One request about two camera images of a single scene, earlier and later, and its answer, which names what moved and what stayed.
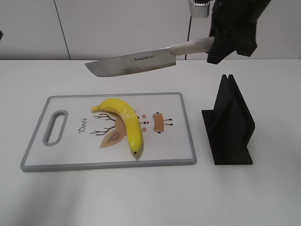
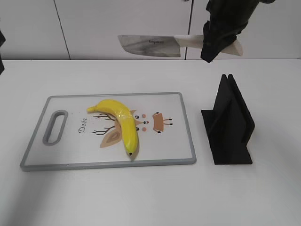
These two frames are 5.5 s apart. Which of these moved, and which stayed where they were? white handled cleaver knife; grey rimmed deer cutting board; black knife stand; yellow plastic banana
Moved: yellow plastic banana; white handled cleaver knife
Stayed: grey rimmed deer cutting board; black knife stand
